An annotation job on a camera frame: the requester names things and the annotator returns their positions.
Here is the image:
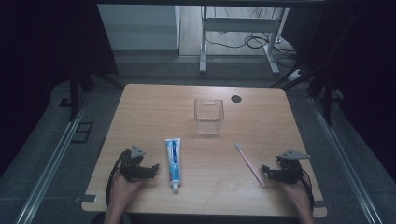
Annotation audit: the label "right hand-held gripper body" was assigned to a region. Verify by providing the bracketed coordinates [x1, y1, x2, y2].
[276, 148, 312, 185]

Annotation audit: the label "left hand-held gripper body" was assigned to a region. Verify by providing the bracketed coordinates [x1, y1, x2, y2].
[119, 144, 148, 183]

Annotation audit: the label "pink toothbrush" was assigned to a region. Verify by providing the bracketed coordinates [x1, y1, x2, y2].
[234, 142, 267, 189]

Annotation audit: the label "white and blue toothpaste tube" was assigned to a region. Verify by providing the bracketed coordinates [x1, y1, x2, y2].
[164, 137, 183, 194]

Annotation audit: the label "clear plastic cup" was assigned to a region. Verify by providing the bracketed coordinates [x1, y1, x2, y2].
[193, 98, 225, 136]

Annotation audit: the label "person's right hand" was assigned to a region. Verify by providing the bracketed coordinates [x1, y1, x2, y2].
[279, 179, 313, 213]

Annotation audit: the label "person's left hand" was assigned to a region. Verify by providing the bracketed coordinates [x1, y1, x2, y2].
[108, 170, 144, 213]

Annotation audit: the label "black metal stand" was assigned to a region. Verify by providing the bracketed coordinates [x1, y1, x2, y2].
[270, 59, 344, 127]
[59, 62, 124, 122]

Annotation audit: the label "white power strip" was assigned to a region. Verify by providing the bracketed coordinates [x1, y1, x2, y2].
[288, 68, 304, 82]

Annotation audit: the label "dark curtain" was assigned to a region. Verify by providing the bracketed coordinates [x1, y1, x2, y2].
[0, 0, 120, 176]
[279, 0, 396, 188]

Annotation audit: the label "white cabinet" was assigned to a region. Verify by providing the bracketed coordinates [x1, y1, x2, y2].
[96, 4, 181, 51]

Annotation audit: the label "right hand-held gripper black cable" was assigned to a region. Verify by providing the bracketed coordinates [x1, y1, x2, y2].
[300, 167, 316, 213]

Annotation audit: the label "hand-held gripper black cable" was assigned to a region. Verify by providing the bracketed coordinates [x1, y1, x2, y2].
[300, 167, 316, 213]
[106, 150, 130, 208]

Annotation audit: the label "left hand-held gripper black cable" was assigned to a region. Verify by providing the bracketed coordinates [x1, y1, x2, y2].
[106, 150, 130, 208]

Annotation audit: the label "metal floor rail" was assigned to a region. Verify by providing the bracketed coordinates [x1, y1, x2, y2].
[309, 96, 376, 224]
[15, 92, 92, 224]

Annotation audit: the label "black floor cables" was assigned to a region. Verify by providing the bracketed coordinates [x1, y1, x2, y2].
[205, 31, 300, 68]

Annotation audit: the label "white desk frame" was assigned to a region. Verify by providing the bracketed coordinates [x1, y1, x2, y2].
[199, 6, 290, 76]

